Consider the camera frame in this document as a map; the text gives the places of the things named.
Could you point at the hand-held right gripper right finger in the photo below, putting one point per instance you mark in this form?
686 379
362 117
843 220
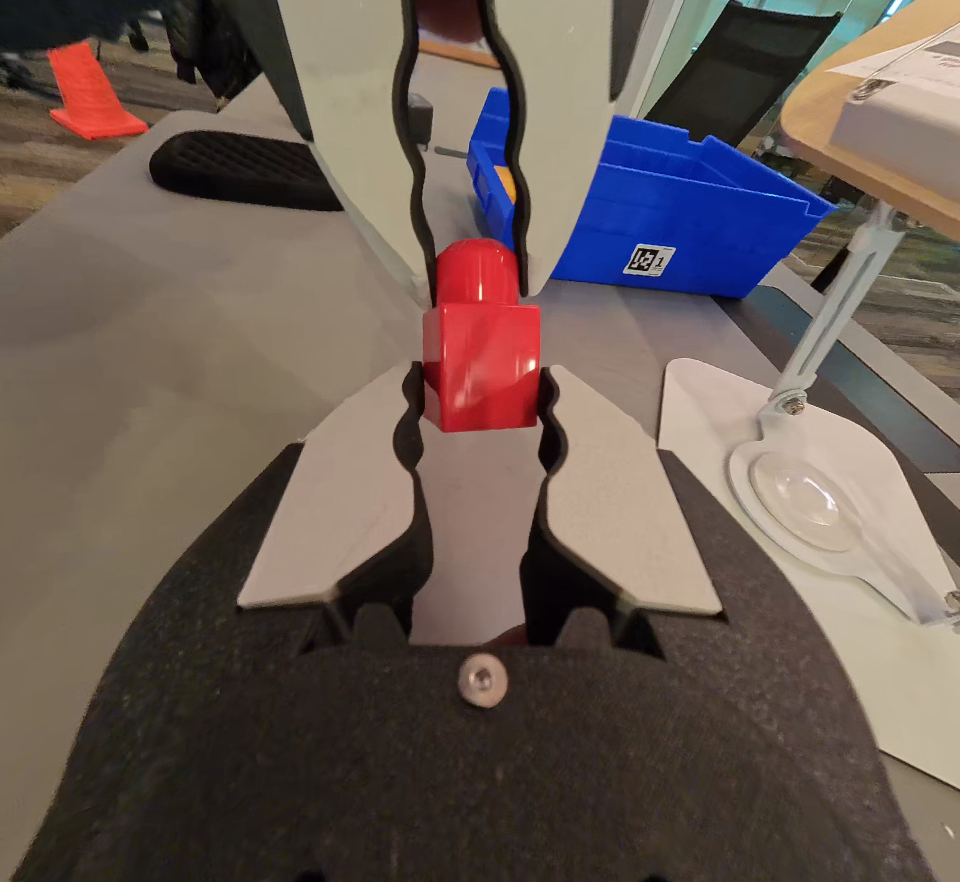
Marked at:
626 522

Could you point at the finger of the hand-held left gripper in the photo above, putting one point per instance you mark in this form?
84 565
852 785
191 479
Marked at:
562 72
345 57

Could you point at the grey desk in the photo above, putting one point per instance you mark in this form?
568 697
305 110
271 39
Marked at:
187 335

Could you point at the orange traffic cone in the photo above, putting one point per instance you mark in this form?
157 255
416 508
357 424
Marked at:
90 102

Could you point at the pile of mixed toy blocks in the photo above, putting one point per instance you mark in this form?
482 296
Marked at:
505 189

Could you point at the white base board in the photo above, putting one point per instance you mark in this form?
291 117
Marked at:
697 410

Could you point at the blue tagged plastic bin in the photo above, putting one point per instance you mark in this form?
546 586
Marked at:
675 222

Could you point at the red building block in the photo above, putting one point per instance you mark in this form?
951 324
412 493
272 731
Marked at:
480 372

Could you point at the black mesh wrist rest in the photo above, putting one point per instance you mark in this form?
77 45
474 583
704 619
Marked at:
240 170

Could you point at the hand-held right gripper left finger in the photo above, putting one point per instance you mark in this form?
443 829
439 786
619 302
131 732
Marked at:
337 515

